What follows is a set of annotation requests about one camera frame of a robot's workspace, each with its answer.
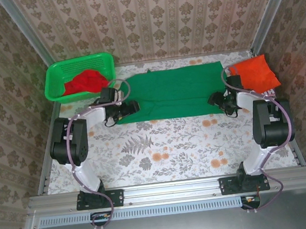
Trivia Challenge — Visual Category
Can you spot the green t-shirt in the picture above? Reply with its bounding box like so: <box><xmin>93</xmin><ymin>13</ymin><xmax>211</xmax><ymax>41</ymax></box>
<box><xmin>109</xmin><ymin>60</ymin><xmax>232</xmax><ymax>126</ymax></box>

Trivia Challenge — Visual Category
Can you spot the green plastic basket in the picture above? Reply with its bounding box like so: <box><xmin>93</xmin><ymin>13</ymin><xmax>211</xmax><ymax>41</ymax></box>
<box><xmin>40</xmin><ymin>51</ymin><xmax>119</xmax><ymax>106</ymax></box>

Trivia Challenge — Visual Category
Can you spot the folded orange t-shirt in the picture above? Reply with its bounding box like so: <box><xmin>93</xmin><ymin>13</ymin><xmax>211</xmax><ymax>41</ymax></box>
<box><xmin>228</xmin><ymin>53</ymin><xmax>281</xmax><ymax>95</ymax></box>

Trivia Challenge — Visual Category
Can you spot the folded white pink-print t-shirt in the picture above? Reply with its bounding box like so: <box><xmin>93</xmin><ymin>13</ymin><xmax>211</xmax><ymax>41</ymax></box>
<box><xmin>259</xmin><ymin>86</ymin><xmax>277</xmax><ymax>98</ymax></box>

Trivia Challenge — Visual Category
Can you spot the red t-shirt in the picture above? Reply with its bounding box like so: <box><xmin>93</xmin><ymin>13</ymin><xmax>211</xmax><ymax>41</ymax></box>
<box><xmin>60</xmin><ymin>67</ymin><xmax>111</xmax><ymax>97</ymax></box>

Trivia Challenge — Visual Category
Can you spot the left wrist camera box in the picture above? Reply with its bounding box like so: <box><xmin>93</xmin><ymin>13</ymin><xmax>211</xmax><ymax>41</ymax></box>
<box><xmin>97</xmin><ymin>86</ymin><xmax>119</xmax><ymax>104</ymax></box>

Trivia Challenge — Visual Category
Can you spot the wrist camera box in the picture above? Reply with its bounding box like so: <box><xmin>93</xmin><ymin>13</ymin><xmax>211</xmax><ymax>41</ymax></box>
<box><xmin>225</xmin><ymin>74</ymin><xmax>243</xmax><ymax>92</ymax></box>
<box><xmin>97</xmin><ymin>86</ymin><xmax>119</xmax><ymax>104</ymax></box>

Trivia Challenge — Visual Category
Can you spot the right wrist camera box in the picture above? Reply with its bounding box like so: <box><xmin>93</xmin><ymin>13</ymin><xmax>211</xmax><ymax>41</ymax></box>
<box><xmin>225</xmin><ymin>74</ymin><xmax>243</xmax><ymax>92</ymax></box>

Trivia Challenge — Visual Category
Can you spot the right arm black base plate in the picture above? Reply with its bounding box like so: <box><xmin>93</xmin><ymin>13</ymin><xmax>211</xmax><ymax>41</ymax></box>
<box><xmin>218</xmin><ymin>172</ymin><xmax>271</xmax><ymax>196</ymax></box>

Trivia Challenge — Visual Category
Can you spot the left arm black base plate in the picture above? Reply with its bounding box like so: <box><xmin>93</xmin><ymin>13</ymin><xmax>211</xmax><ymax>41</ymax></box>
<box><xmin>75</xmin><ymin>188</ymin><xmax>125</xmax><ymax>212</ymax></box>

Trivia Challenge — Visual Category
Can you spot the aluminium cross rail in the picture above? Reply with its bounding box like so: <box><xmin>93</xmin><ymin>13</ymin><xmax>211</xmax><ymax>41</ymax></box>
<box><xmin>27</xmin><ymin>166</ymin><xmax>306</xmax><ymax>217</ymax></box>

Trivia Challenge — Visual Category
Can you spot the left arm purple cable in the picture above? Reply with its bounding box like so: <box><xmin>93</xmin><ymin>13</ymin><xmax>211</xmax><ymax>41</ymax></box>
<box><xmin>61</xmin><ymin>77</ymin><xmax>146</xmax><ymax>229</ymax></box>

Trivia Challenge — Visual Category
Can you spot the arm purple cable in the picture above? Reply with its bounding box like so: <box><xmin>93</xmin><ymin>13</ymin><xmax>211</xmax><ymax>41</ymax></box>
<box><xmin>220</xmin><ymin>58</ymin><xmax>303</xmax><ymax>217</ymax></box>
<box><xmin>61</xmin><ymin>77</ymin><xmax>146</xmax><ymax>229</ymax></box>

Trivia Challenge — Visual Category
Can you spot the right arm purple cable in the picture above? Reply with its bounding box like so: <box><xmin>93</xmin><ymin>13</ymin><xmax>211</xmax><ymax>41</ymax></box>
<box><xmin>220</xmin><ymin>58</ymin><xmax>303</xmax><ymax>217</ymax></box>

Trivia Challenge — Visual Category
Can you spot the aluminium frame post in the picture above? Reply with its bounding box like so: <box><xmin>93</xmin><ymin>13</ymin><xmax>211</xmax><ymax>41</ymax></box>
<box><xmin>0</xmin><ymin>0</ymin><xmax>64</xmax><ymax>84</ymax></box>
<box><xmin>244</xmin><ymin>0</ymin><xmax>304</xmax><ymax>55</ymax></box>

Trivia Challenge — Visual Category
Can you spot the slotted grey cable duct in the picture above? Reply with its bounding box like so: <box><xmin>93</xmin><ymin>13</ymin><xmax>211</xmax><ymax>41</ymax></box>
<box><xmin>39</xmin><ymin>194</ymin><xmax>261</xmax><ymax>228</ymax></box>

